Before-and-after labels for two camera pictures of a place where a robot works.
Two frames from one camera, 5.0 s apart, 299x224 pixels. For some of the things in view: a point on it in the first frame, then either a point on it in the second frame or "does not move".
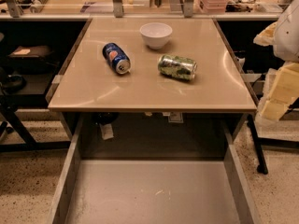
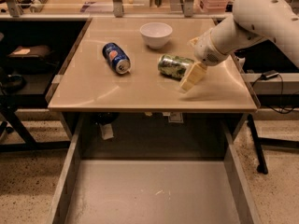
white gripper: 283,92 to 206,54
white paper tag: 106,131 does not move
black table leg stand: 261,143 does not move
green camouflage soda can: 177,66 does not move
